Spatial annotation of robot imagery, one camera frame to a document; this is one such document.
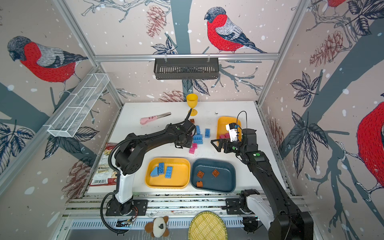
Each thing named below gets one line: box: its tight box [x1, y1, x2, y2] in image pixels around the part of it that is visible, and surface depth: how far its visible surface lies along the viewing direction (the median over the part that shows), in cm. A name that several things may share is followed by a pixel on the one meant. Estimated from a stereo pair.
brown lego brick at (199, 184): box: [196, 181, 203, 188], surface depth 80 cm
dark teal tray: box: [190, 158, 237, 194], surface depth 85 cm
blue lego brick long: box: [158, 162, 165, 175], surface depth 87 cm
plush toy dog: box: [144, 216, 169, 238], surface depth 68 cm
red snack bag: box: [89, 142, 118, 187], surface depth 81 cm
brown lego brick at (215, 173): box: [212, 169, 220, 178], surface depth 85 cm
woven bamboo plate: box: [188, 211, 228, 240], surface depth 69 cm
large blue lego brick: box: [193, 134, 203, 145], surface depth 100 cm
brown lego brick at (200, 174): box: [197, 170, 205, 179], surface depth 85 cm
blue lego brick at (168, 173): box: [165, 166, 173, 179], surface depth 85 cm
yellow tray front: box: [145, 157, 191, 189], surface depth 85 cm
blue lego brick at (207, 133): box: [204, 128, 211, 138], surface depth 103 cm
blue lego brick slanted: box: [150, 166, 159, 178], surface depth 85 cm
